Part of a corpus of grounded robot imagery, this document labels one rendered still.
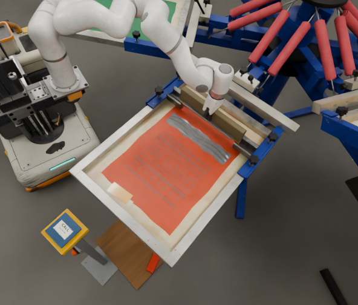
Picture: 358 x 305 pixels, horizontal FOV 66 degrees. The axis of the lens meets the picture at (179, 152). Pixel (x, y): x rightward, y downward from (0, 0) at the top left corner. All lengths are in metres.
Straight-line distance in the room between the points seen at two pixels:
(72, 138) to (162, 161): 1.08
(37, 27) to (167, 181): 0.75
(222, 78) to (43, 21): 0.65
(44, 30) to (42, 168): 1.23
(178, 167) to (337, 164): 1.83
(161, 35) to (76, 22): 0.28
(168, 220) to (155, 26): 0.73
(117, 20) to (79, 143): 1.35
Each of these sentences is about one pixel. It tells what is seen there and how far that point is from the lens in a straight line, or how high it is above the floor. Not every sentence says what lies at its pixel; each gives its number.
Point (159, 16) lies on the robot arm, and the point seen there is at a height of 1.52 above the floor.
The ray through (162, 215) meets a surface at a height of 0.96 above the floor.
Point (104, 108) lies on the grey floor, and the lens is 2.67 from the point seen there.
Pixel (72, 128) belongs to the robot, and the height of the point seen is 0.28.
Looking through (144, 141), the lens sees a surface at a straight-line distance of 1.33.
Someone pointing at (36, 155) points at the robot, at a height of 0.28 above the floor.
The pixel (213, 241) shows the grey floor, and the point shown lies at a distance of 2.17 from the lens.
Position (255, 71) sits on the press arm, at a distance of 1.58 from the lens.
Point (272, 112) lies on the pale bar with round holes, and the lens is 1.43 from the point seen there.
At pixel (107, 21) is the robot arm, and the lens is 0.97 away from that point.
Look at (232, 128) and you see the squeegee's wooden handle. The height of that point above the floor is 1.09.
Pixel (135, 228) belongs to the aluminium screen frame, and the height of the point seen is 0.99.
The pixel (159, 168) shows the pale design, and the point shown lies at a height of 0.96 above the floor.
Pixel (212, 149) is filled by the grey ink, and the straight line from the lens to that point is 1.33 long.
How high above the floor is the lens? 2.10
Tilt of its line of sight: 61 degrees down
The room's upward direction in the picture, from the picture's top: 9 degrees clockwise
